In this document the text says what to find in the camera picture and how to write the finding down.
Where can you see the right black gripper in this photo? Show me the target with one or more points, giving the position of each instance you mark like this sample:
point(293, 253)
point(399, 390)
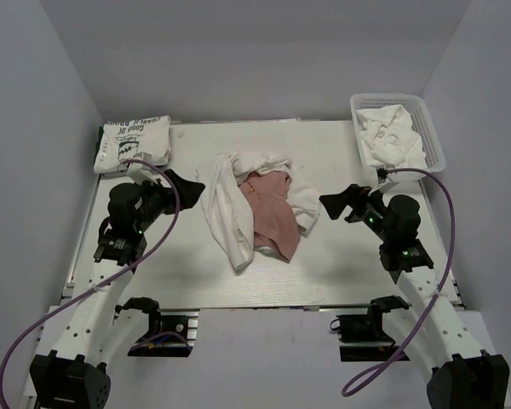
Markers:
point(354, 196)

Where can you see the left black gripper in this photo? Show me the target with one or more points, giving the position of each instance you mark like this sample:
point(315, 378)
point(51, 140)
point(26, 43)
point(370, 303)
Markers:
point(191, 192)

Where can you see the white graphic t-shirt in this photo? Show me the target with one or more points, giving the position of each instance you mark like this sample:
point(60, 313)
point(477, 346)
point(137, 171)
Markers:
point(227, 211)

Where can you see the pink t-shirt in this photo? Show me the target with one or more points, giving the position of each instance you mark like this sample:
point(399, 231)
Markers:
point(275, 226)

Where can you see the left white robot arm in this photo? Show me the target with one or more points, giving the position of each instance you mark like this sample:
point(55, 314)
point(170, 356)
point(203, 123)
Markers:
point(74, 374)

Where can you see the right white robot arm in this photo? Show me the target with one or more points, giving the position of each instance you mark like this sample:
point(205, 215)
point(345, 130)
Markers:
point(457, 370)

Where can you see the white t-shirt in basket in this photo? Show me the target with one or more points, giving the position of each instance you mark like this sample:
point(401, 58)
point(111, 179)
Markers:
point(388, 139)

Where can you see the folded white Charlie Brown t-shirt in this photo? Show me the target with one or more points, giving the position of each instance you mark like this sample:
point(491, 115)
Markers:
point(118, 141)

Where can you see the white plastic basket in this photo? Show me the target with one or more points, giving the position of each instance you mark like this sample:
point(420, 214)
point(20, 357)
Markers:
point(422, 124)

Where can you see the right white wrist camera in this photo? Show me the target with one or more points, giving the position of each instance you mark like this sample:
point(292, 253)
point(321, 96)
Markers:
point(384, 182)

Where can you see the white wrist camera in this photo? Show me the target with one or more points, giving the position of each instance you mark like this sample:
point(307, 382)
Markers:
point(384, 182)
point(138, 169)

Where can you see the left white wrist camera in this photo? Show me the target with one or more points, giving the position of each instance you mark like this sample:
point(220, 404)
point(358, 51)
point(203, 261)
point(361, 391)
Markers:
point(138, 169)

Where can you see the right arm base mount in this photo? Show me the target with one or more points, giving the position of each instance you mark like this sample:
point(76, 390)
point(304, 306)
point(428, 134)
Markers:
point(361, 336)

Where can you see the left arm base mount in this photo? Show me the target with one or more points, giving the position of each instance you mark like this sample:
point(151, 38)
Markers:
point(166, 333)

